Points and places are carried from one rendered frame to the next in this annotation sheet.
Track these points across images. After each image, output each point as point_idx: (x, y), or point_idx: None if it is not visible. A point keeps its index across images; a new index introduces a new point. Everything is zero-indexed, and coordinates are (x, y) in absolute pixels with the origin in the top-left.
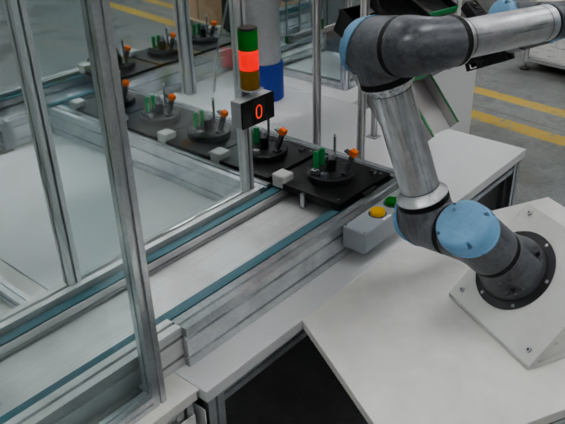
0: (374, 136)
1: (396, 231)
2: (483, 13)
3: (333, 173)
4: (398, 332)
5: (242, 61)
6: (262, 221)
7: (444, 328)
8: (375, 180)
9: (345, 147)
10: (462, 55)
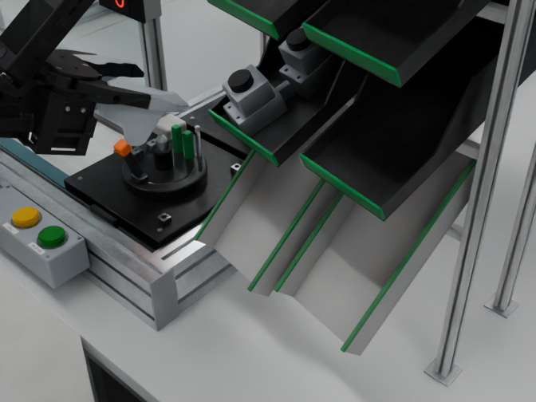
0: (493, 304)
1: (75, 295)
2: (42, 9)
3: (149, 167)
4: None
5: None
6: (101, 139)
7: None
8: (134, 221)
9: (431, 258)
10: None
